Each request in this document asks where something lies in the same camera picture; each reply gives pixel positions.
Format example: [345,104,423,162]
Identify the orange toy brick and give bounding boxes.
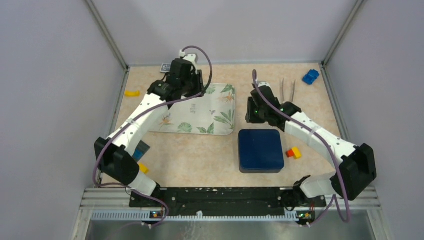
[286,149,296,158]

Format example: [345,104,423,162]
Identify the dark blue box lid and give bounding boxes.
[237,129,285,169]

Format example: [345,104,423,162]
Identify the blue chocolate box with insert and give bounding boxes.
[239,168,282,174]

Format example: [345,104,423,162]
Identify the playing card deck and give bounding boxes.
[160,63,171,74]

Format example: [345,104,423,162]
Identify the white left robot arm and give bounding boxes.
[94,52,205,207]

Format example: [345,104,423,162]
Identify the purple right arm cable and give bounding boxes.
[251,69,352,226]

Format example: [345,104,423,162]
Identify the white leaf-print tray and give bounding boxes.
[150,83,236,136]

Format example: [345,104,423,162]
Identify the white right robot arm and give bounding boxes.
[245,81,377,206]

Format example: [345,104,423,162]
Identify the yellow toy brick back-left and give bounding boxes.
[124,90,141,97]

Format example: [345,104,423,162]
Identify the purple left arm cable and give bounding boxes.
[92,45,214,229]

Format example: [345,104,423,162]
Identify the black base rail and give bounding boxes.
[129,187,327,217]

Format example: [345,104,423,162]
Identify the silver metal tongs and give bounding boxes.
[280,78,297,103]

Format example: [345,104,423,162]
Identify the yellow toy brick front-left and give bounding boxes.
[138,163,150,174]

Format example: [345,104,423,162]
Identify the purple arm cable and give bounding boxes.
[92,45,214,229]
[251,69,352,226]

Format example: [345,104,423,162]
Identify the grey building baseplate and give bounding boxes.
[135,140,151,157]

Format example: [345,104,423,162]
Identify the yellow toy brick right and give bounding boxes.
[291,147,302,159]

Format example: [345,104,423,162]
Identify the light blue toy brick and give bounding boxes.
[132,150,143,161]

